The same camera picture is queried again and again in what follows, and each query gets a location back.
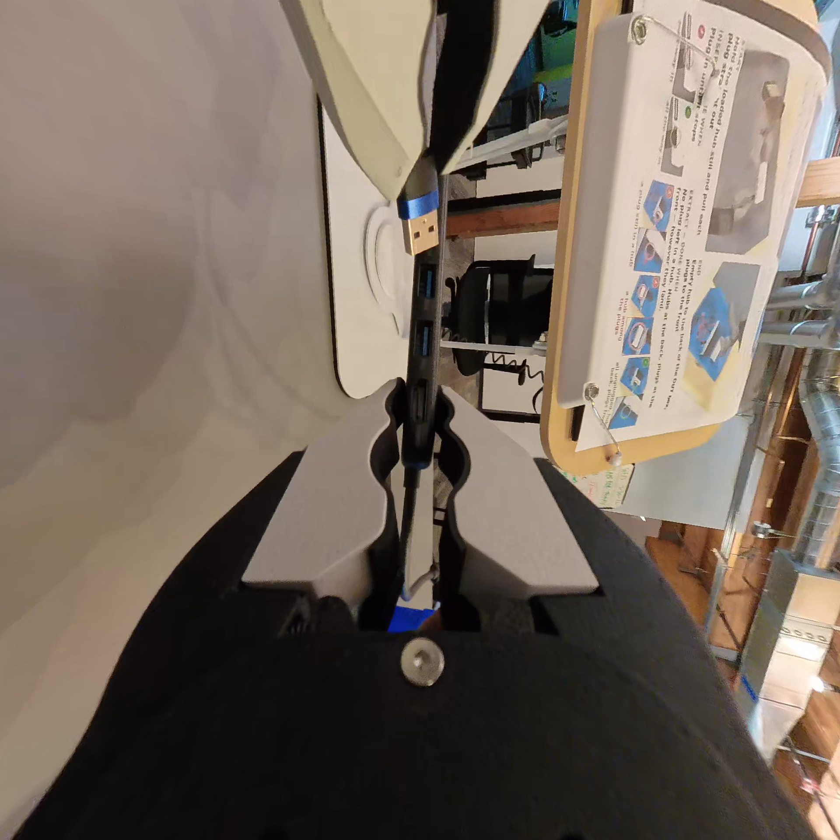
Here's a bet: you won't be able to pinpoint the black usb cable blue rings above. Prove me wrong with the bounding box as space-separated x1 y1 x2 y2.
395 152 442 258

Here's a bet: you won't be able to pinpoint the silver spiral duct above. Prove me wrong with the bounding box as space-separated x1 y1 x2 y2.
784 354 840 572

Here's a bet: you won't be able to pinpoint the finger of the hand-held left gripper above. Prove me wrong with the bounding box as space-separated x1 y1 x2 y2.
281 0 460 201
430 0 581 177

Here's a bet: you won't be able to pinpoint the printed instruction sheet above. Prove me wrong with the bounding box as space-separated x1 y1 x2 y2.
607 0 824 454

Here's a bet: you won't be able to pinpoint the black coiled cord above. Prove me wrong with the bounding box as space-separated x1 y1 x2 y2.
486 351 549 398

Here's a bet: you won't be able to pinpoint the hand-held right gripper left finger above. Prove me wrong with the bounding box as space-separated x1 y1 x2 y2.
240 377 406 603

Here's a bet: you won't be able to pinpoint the black usb hub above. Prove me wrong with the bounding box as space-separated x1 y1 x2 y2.
402 172 452 470

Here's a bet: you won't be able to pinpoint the white sheet panel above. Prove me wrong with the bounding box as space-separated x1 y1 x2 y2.
556 12 824 411

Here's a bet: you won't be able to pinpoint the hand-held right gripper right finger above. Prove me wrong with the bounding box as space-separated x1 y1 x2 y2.
433 386 602 613

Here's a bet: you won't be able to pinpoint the rectangular metal duct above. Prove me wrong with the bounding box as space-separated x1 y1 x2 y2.
745 548 840 742

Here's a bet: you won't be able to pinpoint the silver insulated pipes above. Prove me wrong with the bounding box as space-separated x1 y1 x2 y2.
755 203 840 349

